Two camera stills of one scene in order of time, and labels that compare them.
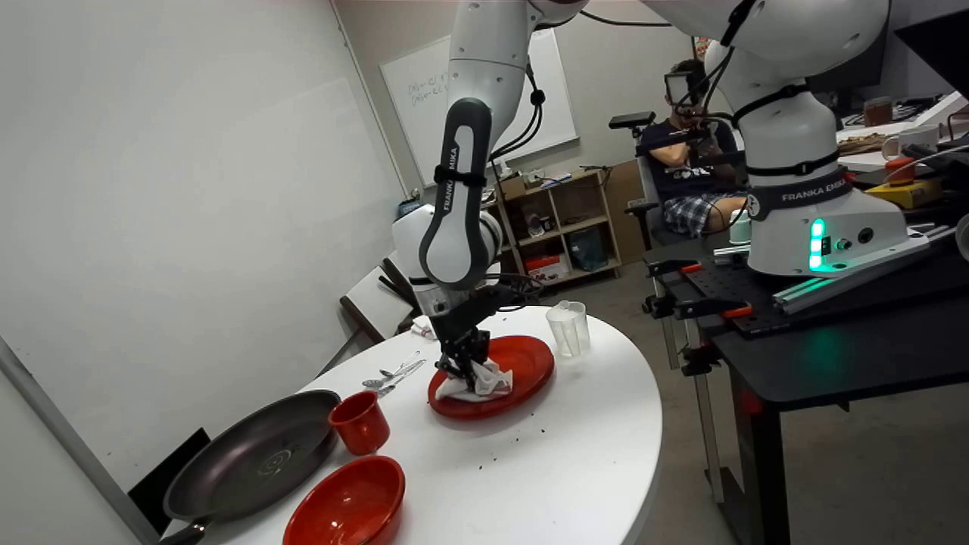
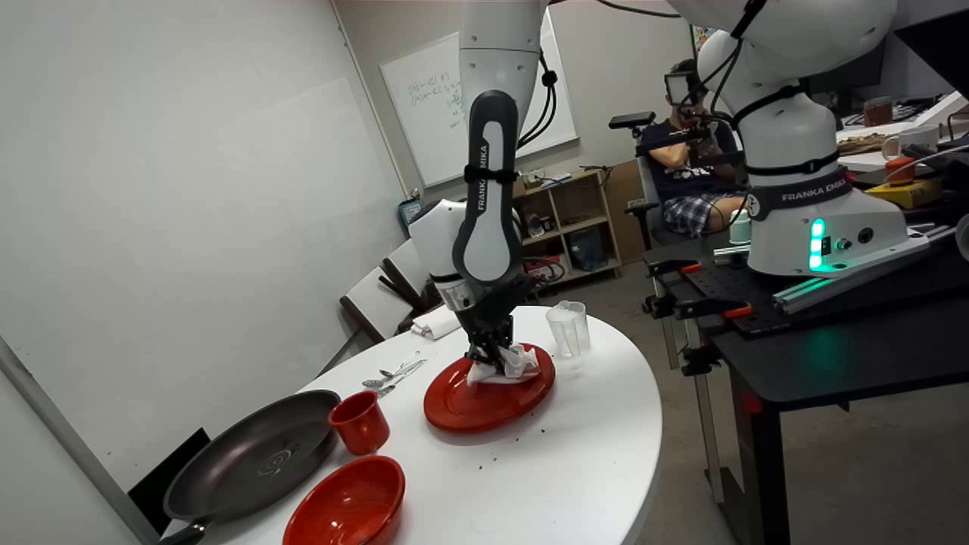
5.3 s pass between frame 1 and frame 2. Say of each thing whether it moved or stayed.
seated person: stayed
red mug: stayed
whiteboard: stayed
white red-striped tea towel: moved
